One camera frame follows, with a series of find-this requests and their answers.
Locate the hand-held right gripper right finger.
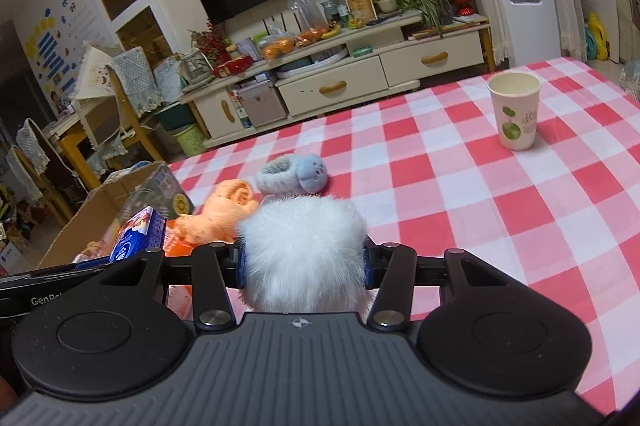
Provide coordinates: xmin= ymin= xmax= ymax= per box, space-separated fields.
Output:
xmin=362 ymin=239 xmax=523 ymax=332

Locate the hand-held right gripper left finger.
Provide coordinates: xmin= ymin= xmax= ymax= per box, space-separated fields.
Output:
xmin=102 ymin=241 xmax=246 ymax=332

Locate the white fluffy pompom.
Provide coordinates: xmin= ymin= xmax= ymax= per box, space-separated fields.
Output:
xmin=235 ymin=196 xmax=371 ymax=314

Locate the cardboard box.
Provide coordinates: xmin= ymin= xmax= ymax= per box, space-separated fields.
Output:
xmin=37 ymin=161 xmax=195 ymax=269

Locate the blue white carton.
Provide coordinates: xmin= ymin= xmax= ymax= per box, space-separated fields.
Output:
xmin=109 ymin=206 xmax=167 ymax=262

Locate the orange rolled towel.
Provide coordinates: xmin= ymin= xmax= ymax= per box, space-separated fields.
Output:
xmin=177 ymin=179 xmax=261 ymax=244

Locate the light blue plush slipper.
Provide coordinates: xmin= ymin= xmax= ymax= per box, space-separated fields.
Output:
xmin=255 ymin=152 xmax=328 ymax=196

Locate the red white checkered tablecloth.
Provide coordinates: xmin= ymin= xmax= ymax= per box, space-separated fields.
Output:
xmin=167 ymin=56 xmax=640 ymax=417

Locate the green plastic bin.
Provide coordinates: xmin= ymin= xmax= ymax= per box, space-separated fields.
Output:
xmin=159 ymin=101 xmax=208 ymax=157

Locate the grey pink storage box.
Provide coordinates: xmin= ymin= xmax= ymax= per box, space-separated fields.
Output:
xmin=235 ymin=81 xmax=288 ymax=128

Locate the cream television cabinet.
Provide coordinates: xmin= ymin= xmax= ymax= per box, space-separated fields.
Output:
xmin=179 ymin=9 xmax=491 ymax=149

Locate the red gift box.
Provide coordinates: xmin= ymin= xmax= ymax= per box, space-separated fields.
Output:
xmin=212 ymin=55 xmax=255 ymax=78

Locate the white picture box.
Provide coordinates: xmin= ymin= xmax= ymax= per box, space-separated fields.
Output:
xmin=179 ymin=49 xmax=213 ymax=84

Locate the white round tray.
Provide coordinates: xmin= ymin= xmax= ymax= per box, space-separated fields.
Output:
xmin=275 ymin=46 xmax=348 ymax=80

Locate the white paper cup green print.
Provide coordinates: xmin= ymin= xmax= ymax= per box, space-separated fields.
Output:
xmin=487 ymin=71 xmax=543 ymax=151

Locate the chair with lace cover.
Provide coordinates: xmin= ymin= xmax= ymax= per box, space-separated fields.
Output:
xmin=105 ymin=46 xmax=171 ymax=157

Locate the bag of oranges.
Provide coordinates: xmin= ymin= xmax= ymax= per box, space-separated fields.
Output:
xmin=295 ymin=26 xmax=328 ymax=47
xmin=261 ymin=34 xmax=297 ymax=60

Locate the red berry branch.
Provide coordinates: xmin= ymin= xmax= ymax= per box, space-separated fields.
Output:
xmin=190 ymin=19 xmax=231 ymax=62

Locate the white embroidered cloth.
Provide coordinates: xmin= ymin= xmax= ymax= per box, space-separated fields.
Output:
xmin=75 ymin=46 xmax=118 ymax=100

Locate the clear plastic bag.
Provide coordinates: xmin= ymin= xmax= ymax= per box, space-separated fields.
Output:
xmin=289 ymin=0 xmax=328 ymax=32

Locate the teal embroidered cushion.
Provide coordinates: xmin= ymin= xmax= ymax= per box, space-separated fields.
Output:
xmin=620 ymin=59 xmax=640 ymax=102

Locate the yellow detergent bottle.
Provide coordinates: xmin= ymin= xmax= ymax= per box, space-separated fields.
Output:
xmin=585 ymin=11 xmax=611 ymax=62

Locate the wall sticker chart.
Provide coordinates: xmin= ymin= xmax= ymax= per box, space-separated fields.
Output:
xmin=22 ymin=0 xmax=96 ymax=112

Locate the wooden photo frame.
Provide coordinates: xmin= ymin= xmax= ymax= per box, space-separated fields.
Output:
xmin=345 ymin=0 xmax=377 ymax=24

